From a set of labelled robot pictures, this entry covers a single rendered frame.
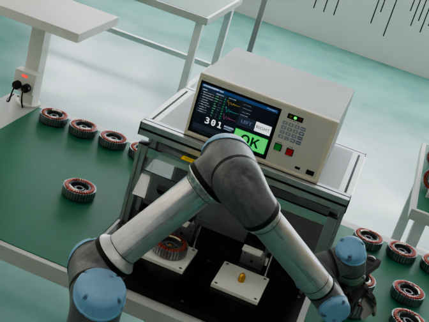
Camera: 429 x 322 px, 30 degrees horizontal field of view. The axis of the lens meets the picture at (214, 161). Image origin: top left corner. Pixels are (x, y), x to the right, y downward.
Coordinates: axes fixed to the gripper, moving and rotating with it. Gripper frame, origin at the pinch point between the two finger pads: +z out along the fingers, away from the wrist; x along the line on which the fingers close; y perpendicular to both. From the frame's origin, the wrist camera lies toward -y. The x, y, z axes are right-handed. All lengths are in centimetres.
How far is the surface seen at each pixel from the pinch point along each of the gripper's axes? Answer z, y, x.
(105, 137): 24, -9, -121
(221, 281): 1.2, 17.9, -35.7
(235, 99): -31, -21, -57
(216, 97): -31, -18, -62
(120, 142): 26, -12, -116
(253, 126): -24, -19, -50
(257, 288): 5.6, 11.9, -27.3
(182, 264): -1, 21, -48
